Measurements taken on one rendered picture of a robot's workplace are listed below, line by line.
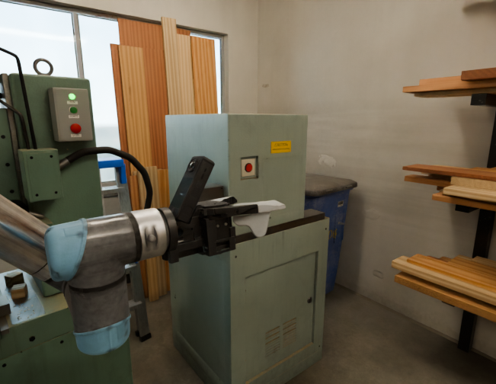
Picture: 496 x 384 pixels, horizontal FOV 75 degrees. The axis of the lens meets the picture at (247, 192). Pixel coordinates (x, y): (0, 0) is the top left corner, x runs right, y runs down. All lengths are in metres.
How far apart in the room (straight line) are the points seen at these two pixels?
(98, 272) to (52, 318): 0.77
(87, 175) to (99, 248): 0.79
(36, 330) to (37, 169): 0.49
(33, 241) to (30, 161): 0.56
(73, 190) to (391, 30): 2.14
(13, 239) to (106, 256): 0.16
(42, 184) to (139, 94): 1.66
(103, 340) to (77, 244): 0.14
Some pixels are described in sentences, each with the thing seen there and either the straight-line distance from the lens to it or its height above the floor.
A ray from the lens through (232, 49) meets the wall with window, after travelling 3.29.
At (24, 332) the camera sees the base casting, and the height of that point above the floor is 0.77.
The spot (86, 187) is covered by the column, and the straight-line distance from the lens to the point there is 1.25.
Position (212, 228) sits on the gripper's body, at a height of 1.21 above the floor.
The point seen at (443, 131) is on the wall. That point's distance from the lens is 2.33.
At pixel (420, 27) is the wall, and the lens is 2.47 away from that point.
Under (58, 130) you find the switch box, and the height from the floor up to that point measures 1.35.
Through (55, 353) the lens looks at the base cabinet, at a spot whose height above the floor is 0.66.
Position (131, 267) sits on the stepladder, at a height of 0.50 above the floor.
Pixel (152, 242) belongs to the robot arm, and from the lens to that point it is 0.49.
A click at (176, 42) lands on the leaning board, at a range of 2.89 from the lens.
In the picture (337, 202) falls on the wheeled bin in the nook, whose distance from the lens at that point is 2.40.
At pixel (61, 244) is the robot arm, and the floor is 1.24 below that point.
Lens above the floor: 1.39
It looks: 13 degrees down
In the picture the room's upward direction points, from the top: straight up
